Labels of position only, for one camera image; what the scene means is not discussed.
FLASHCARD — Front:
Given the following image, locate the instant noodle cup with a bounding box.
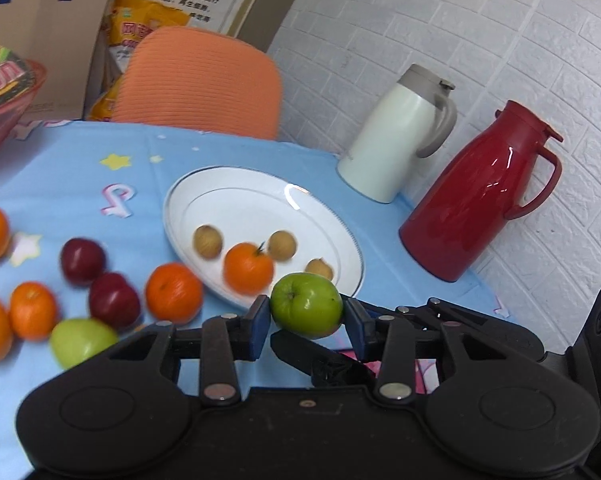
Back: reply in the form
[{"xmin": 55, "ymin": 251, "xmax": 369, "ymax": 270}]
[{"xmin": 0, "ymin": 46, "xmax": 36, "ymax": 106}]

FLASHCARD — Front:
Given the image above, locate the dark red plum back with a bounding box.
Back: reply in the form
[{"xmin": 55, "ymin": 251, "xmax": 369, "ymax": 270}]
[{"xmin": 60, "ymin": 237, "xmax": 107, "ymax": 286}]

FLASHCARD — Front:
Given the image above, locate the orange chair near plate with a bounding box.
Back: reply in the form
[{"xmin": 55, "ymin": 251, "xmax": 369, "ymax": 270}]
[{"xmin": 112, "ymin": 26, "xmax": 283, "ymax": 140}]

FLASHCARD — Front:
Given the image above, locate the small tangerine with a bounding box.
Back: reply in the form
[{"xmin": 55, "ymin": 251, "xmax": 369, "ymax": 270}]
[{"xmin": 9, "ymin": 282, "xmax": 60, "ymax": 341}]

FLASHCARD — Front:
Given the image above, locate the red thermos jug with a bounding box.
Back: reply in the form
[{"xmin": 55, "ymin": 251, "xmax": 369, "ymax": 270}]
[{"xmin": 399, "ymin": 101, "xmax": 564, "ymax": 282}]

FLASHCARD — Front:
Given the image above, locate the stemmed tangerine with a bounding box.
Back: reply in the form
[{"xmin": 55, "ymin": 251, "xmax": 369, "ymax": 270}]
[{"xmin": 223, "ymin": 242, "xmax": 274, "ymax": 296}]

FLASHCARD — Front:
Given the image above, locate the yellow snack bag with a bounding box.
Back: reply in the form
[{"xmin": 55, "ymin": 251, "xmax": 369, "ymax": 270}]
[{"xmin": 87, "ymin": 0, "xmax": 190, "ymax": 122}]

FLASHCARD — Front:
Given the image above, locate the dark red plum front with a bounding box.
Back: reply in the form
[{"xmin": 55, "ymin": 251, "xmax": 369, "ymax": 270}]
[{"xmin": 88, "ymin": 272, "xmax": 141, "ymax": 330}]

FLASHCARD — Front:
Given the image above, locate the white thermos jug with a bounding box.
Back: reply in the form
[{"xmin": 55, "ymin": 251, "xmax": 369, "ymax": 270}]
[{"xmin": 337, "ymin": 64, "xmax": 457, "ymax": 204}]

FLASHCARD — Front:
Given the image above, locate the green apple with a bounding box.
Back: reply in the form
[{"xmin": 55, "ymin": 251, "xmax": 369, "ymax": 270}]
[
  {"xmin": 270, "ymin": 273, "xmax": 343, "ymax": 339},
  {"xmin": 50, "ymin": 318, "xmax": 118, "ymax": 370}
]

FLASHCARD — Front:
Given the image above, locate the dark red plum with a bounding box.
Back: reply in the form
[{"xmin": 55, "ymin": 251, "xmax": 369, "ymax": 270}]
[
  {"xmin": 88, "ymin": 272, "xmax": 141, "ymax": 330},
  {"xmin": 60, "ymin": 237, "xmax": 107, "ymax": 286}
]

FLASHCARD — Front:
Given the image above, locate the brown cardboard box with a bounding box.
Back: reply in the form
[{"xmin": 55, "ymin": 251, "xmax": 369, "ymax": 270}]
[{"xmin": 0, "ymin": 0, "xmax": 108, "ymax": 120}]

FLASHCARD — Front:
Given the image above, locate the pink glass bowl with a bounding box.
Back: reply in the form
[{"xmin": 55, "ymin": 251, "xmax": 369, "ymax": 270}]
[{"xmin": 0, "ymin": 60, "xmax": 46, "ymax": 145}]

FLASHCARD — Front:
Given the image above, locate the blue cartoon tablecloth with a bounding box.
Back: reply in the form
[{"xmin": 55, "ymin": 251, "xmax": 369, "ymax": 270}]
[{"xmin": 0, "ymin": 122, "xmax": 506, "ymax": 318}]

